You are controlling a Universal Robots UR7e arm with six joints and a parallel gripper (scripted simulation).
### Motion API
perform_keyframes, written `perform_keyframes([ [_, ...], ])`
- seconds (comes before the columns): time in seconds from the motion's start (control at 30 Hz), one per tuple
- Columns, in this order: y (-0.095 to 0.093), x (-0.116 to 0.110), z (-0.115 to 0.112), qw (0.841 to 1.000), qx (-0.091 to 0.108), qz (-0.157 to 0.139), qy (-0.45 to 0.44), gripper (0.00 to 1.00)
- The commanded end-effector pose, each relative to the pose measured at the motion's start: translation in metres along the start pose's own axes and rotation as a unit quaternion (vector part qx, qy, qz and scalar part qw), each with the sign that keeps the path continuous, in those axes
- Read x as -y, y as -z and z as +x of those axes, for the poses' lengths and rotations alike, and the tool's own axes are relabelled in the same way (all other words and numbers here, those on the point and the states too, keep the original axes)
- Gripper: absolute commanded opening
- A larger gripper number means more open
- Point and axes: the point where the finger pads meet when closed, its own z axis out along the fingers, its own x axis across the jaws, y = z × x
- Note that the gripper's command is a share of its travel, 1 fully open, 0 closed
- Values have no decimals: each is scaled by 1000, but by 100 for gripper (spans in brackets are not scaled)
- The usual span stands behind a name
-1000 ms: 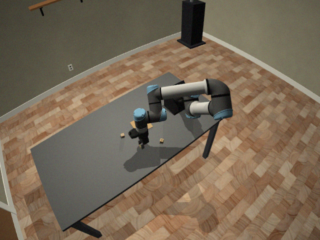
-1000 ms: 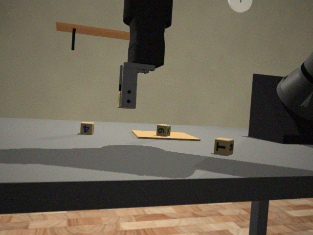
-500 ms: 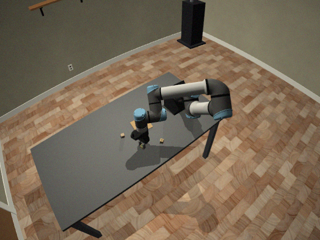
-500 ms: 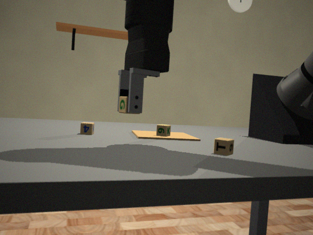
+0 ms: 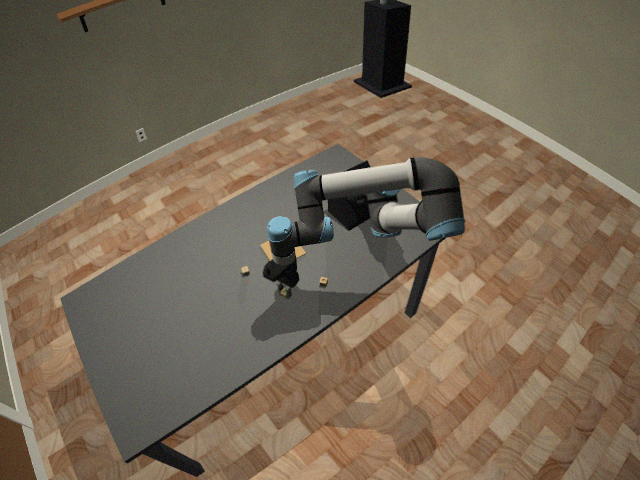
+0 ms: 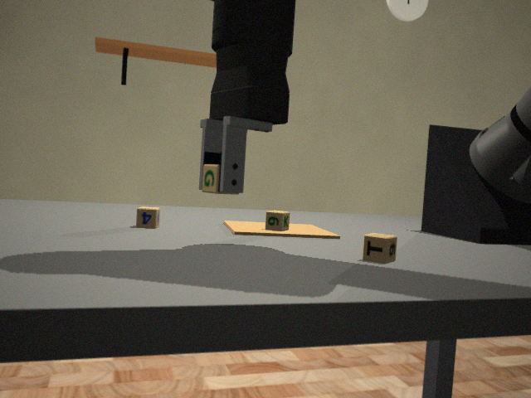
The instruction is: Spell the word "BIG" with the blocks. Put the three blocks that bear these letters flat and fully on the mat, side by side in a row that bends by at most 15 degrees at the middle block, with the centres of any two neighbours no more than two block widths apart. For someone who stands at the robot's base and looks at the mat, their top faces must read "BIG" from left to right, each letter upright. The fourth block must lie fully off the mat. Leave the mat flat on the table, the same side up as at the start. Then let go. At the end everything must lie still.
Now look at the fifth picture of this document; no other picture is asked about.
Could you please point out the tan flat mat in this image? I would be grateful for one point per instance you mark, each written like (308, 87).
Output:
(266, 248)

